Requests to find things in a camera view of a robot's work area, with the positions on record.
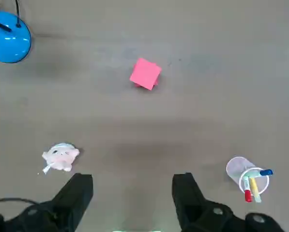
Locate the blue desk lamp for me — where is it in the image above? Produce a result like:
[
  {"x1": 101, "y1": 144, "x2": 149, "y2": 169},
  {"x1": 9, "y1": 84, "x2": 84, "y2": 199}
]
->
[{"x1": 0, "y1": 0, "x2": 32, "y2": 64}]

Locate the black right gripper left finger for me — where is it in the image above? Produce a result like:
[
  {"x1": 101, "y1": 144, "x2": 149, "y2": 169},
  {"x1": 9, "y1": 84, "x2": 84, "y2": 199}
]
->
[{"x1": 0, "y1": 173, "x2": 94, "y2": 232}]

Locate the pink plush toy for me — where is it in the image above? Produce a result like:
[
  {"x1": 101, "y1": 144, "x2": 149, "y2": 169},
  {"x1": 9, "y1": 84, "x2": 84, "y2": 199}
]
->
[{"x1": 41, "y1": 142, "x2": 81, "y2": 175}]

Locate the red capped marker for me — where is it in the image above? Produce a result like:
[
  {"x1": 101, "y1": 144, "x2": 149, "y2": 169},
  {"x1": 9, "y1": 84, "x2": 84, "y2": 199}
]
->
[{"x1": 242, "y1": 176, "x2": 254, "y2": 203}]

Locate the clear plastic cup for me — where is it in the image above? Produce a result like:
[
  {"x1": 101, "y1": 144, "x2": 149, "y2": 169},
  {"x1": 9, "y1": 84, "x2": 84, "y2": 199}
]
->
[{"x1": 226, "y1": 156, "x2": 270, "y2": 196}]

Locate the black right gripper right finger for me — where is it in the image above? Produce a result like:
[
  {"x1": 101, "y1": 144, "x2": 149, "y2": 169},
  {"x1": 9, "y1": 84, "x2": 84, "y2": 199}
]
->
[{"x1": 172, "y1": 172, "x2": 289, "y2": 232}]

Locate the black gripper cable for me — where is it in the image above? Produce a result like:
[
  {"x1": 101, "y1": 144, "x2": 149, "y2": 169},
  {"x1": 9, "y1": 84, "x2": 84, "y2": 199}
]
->
[{"x1": 0, "y1": 197, "x2": 40, "y2": 206}]

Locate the blue capped marker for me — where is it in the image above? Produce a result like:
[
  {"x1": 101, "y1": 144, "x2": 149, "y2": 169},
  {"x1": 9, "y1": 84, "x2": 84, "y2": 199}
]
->
[{"x1": 245, "y1": 169, "x2": 274, "y2": 177}]

